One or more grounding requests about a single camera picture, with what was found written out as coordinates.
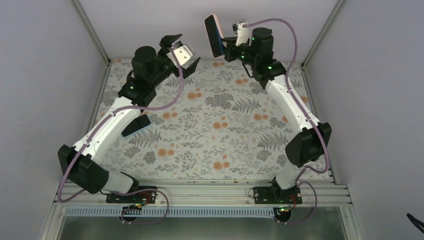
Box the aluminium corner post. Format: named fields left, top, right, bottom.
left=301, top=0, right=345, bottom=69
left=71, top=0, right=110, bottom=65

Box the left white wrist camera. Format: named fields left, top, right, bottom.
left=165, top=40, right=195, bottom=67

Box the phone in light blue case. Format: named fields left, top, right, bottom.
left=121, top=114, right=152, bottom=137

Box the slotted grey cable duct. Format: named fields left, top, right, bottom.
left=65, top=206, right=276, bottom=218

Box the left aluminium corner post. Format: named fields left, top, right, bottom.
left=71, top=0, right=110, bottom=65

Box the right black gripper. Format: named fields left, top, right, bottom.
left=218, top=37, right=258, bottom=67

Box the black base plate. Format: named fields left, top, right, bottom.
left=105, top=186, right=157, bottom=205
left=253, top=186, right=303, bottom=205

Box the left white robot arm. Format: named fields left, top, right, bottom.
left=58, top=34, right=199, bottom=203

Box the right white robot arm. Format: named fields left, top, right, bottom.
left=221, top=27, right=332, bottom=204

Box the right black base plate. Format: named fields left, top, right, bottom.
left=253, top=186, right=303, bottom=205

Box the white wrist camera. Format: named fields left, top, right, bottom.
left=165, top=40, right=195, bottom=67
left=232, top=18, right=250, bottom=47

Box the black object at edge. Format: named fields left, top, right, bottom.
left=406, top=213, right=424, bottom=233

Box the right aluminium corner post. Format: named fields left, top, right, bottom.
left=301, top=0, right=345, bottom=69

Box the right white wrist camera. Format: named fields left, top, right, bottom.
left=232, top=18, right=250, bottom=47

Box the pink phone case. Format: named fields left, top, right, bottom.
left=211, top=13, right=225, bottom=39

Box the floral patterned table mat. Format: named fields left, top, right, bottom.
left=79, top=58, right=332, bottom=181

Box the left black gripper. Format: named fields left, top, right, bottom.
left=149, top=34, right=199, bottom=88

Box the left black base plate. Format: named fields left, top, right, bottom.
left=105, top=186, right=157, bottom=205

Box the aluminium mounting rail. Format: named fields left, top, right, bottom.
left=52, top=180, right=353, bottom=209

